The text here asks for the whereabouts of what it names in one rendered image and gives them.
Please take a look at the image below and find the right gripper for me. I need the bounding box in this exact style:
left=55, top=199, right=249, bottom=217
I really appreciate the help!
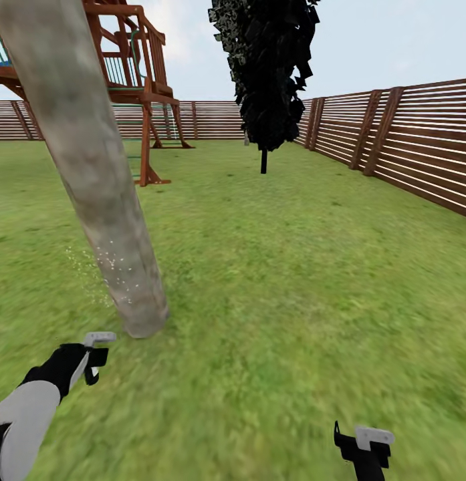
left=334, top=426, right=390, bottom=474

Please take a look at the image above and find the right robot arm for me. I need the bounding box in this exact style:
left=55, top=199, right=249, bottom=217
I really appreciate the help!
left=334, top=426, right=394, bottom=481

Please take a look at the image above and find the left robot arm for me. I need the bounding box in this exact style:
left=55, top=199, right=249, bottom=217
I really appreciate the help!
left=0, top=332, right=117, bottom=481

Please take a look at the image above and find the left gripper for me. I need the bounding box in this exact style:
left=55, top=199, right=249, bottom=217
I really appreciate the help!
left=87, top=348, right=109, bottom=368

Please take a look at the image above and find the pesticide atomizer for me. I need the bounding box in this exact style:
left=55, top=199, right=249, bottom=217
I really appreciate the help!
left=84, top=366, right=100, bottom=385

